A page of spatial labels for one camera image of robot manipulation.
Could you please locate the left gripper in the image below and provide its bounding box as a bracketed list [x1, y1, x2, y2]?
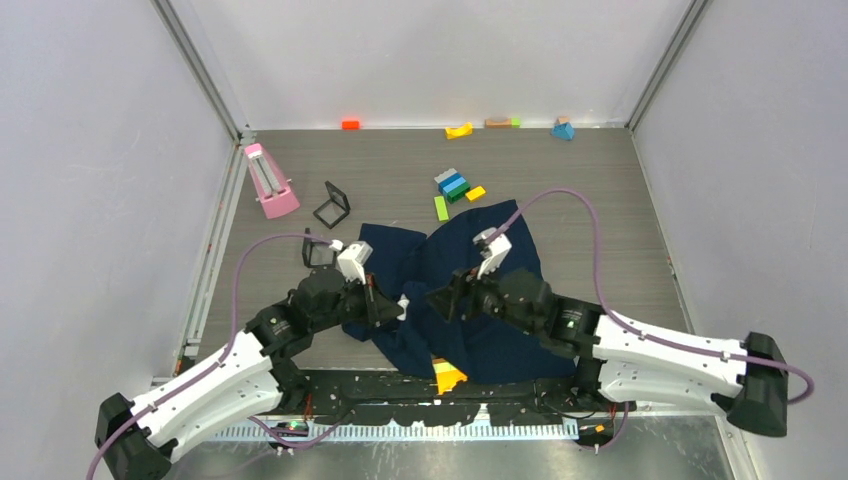
[311, 271, 402, 333]

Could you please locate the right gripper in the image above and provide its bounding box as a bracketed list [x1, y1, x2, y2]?
[424, 255, 540, 337]

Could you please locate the white round brooch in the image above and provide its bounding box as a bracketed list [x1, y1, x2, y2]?
[396, 297, 410, 321]

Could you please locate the navy blue t-shirt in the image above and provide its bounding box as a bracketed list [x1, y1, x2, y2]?
[341, 199, 578, 387]

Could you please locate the black frame stand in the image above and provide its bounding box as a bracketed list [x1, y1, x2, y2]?
[313, 181, 352, 229]
[301, 227, 337, 269]

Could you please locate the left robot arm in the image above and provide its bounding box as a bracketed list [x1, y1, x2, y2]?
[95, 268, 408, 479]

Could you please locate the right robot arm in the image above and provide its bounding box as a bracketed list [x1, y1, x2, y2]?
[426, 269, 789, 438]

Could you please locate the yellow orange block stack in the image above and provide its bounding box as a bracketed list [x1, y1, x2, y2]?
[432, 358, 468, 395]

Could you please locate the lime green block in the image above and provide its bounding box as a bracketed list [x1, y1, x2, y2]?
[433, 195, 450, 222]

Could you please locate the yellow small block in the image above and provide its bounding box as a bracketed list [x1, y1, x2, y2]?
[464, 186, 487, 203]

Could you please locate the grey blue green block stack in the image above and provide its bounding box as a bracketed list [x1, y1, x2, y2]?
[434, 168, 471, 204]

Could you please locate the pink metronome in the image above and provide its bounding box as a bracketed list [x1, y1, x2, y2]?
[244, 143, 301, 220]

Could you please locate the yellow arch block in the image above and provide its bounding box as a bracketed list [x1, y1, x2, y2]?
[444, 122, 474, 140]

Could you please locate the tan flat block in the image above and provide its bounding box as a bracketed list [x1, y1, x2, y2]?
[484, 118, 512, 128]

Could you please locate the blue triangle block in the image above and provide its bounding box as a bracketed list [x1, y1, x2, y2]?
[551, 122, 576, 141]

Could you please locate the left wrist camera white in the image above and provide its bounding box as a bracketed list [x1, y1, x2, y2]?
[329, 240, 373, 284]

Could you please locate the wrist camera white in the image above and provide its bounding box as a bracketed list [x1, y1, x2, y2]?
[329, 240, 373, 284]
[473, 228, 512, 280]

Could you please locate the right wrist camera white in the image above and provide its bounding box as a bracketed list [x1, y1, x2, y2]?
[473, 228, 512, 280]

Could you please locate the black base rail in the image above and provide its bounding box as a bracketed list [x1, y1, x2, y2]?
[268, 370, 624, 427]

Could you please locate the red block at wall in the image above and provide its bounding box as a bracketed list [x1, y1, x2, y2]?
[341, 118, 361, 130]

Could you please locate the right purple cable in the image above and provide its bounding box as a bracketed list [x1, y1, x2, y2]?
[486, 187, 816, 455]

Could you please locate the purple cable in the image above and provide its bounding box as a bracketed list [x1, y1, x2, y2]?
[84, 233, 346, 480]
[486, 187, 816, 455]

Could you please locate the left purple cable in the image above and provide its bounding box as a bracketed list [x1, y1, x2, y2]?
[84, 233, 346, 480]

